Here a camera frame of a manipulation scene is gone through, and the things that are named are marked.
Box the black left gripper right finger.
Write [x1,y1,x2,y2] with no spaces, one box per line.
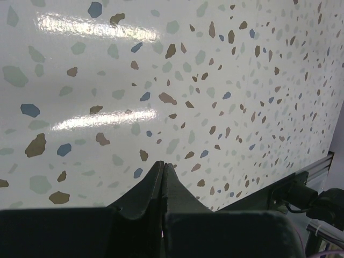
[162,164,305,257]

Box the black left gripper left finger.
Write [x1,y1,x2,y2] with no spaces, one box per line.
[1,161,164,257]

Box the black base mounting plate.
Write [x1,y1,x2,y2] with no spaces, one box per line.
[218,171,309,212]

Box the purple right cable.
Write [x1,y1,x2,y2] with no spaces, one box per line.
[306,223,344,258]

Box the aluminium rail frame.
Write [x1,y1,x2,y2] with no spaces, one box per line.
[305,152,334,183]

